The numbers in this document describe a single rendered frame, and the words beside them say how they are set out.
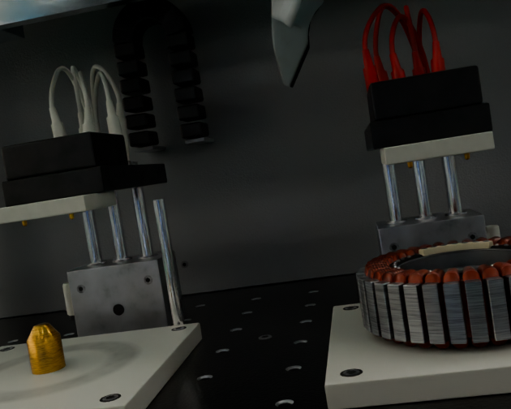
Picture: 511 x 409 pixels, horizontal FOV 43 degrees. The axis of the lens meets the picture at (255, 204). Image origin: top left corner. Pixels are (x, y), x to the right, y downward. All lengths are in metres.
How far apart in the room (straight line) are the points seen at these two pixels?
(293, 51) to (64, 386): 0.21
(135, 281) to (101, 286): 0.03
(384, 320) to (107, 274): 0.25
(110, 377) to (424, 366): 0.16
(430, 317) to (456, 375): 0.03
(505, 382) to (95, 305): 0.33
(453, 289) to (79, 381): 0.20
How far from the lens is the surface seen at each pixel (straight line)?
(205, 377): 0.38
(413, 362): 0.31
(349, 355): 0.33
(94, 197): 0.42
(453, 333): 0.31
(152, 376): 0.35
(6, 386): 0.40
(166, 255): 0.45
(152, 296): 0.51
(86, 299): 0.53
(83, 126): 0.51
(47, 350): 0.40
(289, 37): 0.30
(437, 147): 0.38
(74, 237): 0.66
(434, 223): 0.48
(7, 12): 0.52
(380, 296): 0.33
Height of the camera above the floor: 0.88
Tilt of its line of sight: 3 degrees down
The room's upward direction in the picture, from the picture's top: 9 degrees counter-clockwise
